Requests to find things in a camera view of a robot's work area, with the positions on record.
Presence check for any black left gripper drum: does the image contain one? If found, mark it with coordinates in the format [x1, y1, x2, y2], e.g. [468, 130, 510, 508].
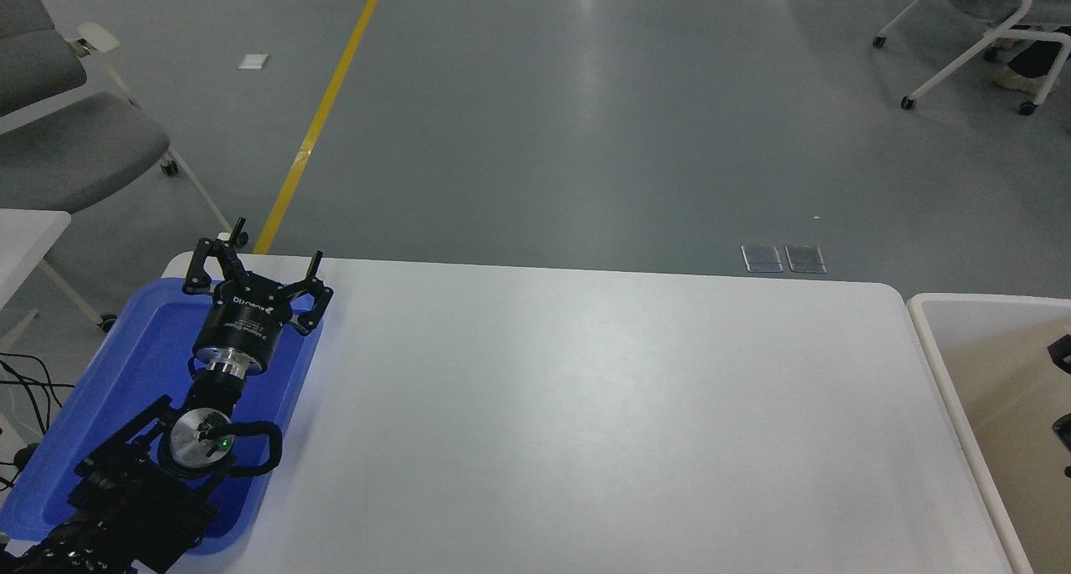
[194, 278, 295, 368]

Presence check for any large pale bin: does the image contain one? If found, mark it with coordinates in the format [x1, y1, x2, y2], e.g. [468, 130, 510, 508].
[908, 294, 1071, 574]

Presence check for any blue plastic tray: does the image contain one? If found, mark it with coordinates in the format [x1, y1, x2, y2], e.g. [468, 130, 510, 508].
[0, 277, 325, 556]

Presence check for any grey office chair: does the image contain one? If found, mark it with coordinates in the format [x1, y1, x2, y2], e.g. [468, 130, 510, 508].
[0, 0, 249, 334]

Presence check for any small white side table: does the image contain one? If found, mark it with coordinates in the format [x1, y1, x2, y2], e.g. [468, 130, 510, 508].
[0, 209, 73, 309]

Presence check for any metal floor plate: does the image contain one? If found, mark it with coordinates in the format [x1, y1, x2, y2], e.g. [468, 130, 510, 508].
[741, 245, 784, 274]
[785, 245, 828, 274]

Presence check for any person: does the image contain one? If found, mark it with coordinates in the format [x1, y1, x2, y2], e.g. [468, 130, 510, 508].
[992, 0, 1071, 94]

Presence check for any black floor cable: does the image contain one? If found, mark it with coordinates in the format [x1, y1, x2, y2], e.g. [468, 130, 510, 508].
[0, 352, 64, 441]

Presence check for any black cable plug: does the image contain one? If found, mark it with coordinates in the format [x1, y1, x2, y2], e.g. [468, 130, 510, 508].
[0, 442, 41, 491]

